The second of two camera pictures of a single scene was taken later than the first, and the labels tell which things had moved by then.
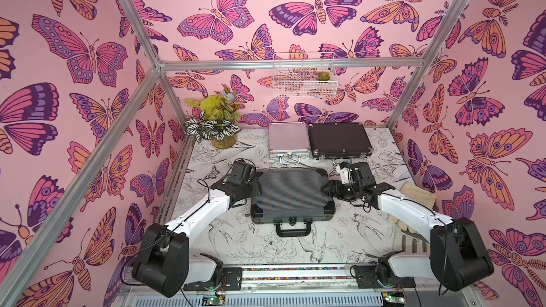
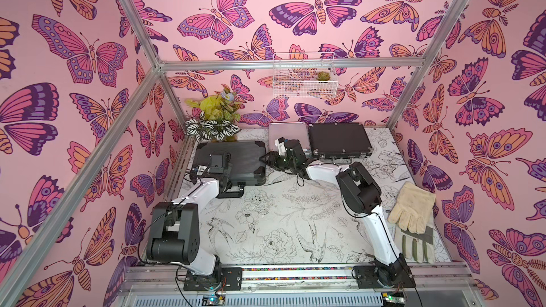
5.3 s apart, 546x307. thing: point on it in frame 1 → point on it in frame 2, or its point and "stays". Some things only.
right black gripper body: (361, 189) → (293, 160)
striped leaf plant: (205, 129) stays
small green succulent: (323, 76) stays
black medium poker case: (333, 141) stays
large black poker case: (292, 199) → (247, 159)
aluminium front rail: (303, 286) stays
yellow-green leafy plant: (222, 106) stays
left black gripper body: (252, 188) → (228, 173)
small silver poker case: (288, 141) stays
